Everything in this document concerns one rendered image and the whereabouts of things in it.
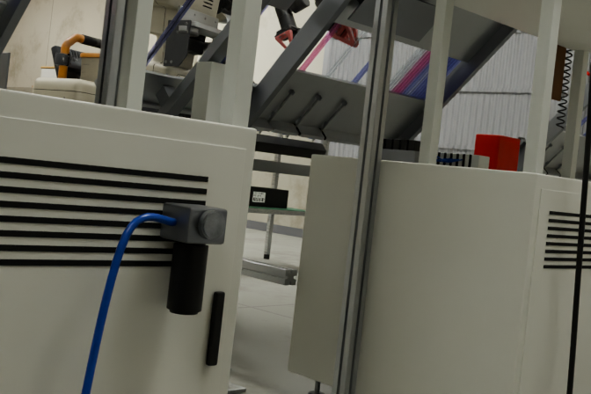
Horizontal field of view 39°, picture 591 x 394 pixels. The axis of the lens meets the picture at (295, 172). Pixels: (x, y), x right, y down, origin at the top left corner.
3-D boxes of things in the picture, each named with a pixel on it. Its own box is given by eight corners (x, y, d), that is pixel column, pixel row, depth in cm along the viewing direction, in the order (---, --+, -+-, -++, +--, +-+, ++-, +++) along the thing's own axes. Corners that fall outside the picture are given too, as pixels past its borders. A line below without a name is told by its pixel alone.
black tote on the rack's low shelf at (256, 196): (213, 203, 469) (215, 183, 469) (194, 200, 482) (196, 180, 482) (287, 208, 509) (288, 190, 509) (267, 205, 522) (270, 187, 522)
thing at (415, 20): (328, 28, 217) (320, 15, 219) (473, 70, 262) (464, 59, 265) (409, -74, 200) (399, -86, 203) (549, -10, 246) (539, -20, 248)
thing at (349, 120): (248, 119, 237) (244, 111, 238) (396, 143, 282) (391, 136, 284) (286, 71, 227) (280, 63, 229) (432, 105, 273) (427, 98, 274)
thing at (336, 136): (249, 128, 236) (239, 110, 240) (397, 152, 282) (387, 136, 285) (251, 126, 235) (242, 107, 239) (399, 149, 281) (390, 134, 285)
